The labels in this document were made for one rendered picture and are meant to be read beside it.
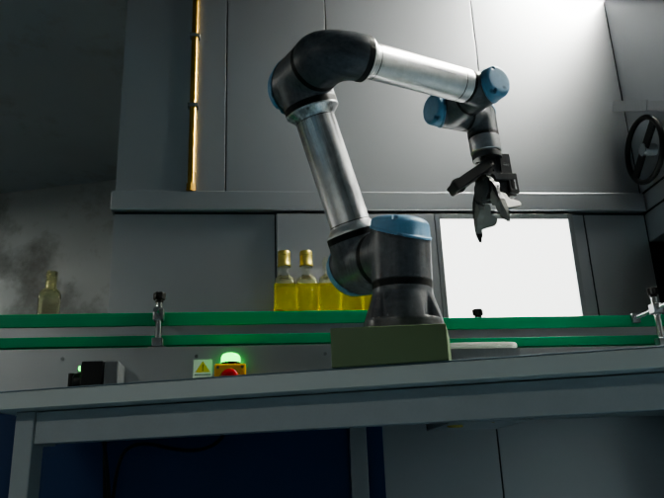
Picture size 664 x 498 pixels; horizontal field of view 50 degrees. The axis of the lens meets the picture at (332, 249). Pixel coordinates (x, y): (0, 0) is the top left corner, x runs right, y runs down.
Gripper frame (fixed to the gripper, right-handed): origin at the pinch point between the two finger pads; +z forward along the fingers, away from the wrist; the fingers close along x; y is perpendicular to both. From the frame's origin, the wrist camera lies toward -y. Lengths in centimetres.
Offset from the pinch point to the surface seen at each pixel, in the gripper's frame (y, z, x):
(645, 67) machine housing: 73, -62, 21
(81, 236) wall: -121, -130, 380
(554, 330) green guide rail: 26.3, 19.4, 22.7
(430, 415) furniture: -31, 42, -25
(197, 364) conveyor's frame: -67, 24, 24
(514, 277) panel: 26.7, 0.0, 39.3
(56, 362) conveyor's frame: -98, 21, 29
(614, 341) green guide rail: 42, 23, 20
